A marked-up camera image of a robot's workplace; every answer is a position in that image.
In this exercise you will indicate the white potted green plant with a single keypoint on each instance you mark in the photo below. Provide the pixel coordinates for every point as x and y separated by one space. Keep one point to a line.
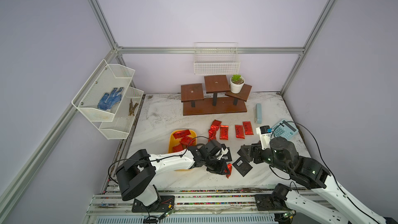
236 83

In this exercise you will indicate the white mesh shelf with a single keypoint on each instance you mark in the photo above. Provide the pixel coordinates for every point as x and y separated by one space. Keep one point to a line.
104 79
121 126

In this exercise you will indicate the teal calculator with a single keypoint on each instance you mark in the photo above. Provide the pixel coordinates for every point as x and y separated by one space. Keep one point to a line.
285 129

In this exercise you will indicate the brown wooden tiered stand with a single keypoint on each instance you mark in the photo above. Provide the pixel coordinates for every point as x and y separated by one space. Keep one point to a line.
214 97

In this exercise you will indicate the blue dotted work glove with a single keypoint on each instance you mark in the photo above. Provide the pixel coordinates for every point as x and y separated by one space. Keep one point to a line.
109 100

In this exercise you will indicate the white wire wall basket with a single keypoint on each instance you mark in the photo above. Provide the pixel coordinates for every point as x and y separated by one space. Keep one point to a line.
216 58

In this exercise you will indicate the brown twig bundle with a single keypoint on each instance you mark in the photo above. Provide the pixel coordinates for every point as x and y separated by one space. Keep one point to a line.
132 107

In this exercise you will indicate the pale green eraser block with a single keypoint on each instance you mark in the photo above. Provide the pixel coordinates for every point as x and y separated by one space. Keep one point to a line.
258 113

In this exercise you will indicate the lower white mesh shelf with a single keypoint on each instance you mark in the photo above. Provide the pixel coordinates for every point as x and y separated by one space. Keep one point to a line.
121 126

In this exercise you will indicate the yellow plastic storage box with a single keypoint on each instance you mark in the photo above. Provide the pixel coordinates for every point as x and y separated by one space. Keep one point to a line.
173 142

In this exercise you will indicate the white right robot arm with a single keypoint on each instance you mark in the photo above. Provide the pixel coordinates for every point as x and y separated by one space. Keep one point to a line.
311 174

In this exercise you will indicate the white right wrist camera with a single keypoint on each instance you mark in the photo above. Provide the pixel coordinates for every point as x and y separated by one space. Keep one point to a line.
264 132

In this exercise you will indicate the upper white mesh shelf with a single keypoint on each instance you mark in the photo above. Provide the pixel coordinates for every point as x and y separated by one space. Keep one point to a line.
104 79

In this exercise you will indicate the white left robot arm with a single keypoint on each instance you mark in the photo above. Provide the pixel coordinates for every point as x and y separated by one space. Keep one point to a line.
134 176

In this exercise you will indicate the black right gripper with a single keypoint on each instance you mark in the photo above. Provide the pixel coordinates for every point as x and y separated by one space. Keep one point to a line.
254 147

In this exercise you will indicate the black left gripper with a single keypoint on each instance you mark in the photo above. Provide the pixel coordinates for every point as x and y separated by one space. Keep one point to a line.
220 169

